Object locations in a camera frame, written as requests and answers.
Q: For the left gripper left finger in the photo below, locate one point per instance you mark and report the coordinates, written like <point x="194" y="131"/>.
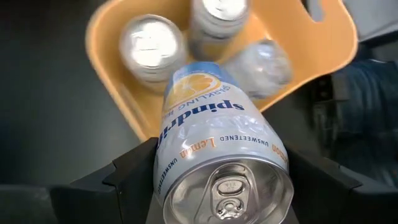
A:
<point x="118" y="199"/>

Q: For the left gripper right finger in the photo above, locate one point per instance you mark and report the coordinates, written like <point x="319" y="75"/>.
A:
<point x="326" y="199"/>

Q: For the Spindrift lemon soda can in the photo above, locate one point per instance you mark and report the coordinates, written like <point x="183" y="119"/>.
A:
<point x="261" y="68"/>
<point x="217" y="25"/>

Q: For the yellow plastic bin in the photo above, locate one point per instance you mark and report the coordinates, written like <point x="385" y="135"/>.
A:
<point x="311" y="46"/>

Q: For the silver blue can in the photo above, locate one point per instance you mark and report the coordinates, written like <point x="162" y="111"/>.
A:
<point x="152" y="46"/>

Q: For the person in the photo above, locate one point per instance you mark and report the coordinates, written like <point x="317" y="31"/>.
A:
<point x="367" y="99"/>

